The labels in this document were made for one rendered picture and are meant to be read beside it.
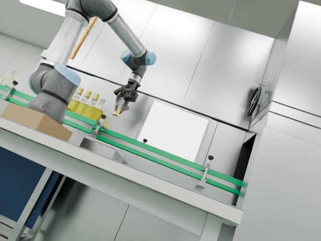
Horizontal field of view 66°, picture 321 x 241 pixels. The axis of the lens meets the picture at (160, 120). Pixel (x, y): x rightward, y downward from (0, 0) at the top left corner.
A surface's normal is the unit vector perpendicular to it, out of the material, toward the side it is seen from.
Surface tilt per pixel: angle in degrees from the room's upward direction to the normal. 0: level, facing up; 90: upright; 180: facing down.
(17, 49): 90
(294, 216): 90
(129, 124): 90
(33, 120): 90
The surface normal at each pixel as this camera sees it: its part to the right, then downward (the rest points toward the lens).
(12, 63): -0.03, -0.33
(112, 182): -0.23, -0.40
